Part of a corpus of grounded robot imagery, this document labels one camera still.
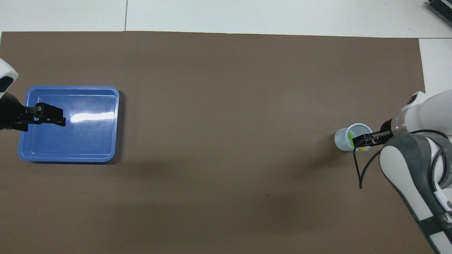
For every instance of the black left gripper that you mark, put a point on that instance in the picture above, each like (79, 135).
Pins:
(12, 113)

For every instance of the grey ribbed device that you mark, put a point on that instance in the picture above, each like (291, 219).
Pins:
(441, 8)

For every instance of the brown table mat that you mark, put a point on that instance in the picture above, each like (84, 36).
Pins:
(226, 106)

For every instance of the green marker pen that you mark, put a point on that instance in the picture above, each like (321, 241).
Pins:
(350, 135)

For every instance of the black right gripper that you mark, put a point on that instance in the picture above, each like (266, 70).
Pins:
(383, 137)

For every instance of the blue plastic tray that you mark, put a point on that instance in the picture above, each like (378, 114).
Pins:
(88, 141)

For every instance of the clear plastic cup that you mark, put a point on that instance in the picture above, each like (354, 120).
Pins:
(340, 139)

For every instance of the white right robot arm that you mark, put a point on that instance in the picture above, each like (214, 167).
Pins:
(406, 165)

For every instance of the yellow marker pen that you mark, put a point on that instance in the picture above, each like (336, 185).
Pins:
(362, 149)

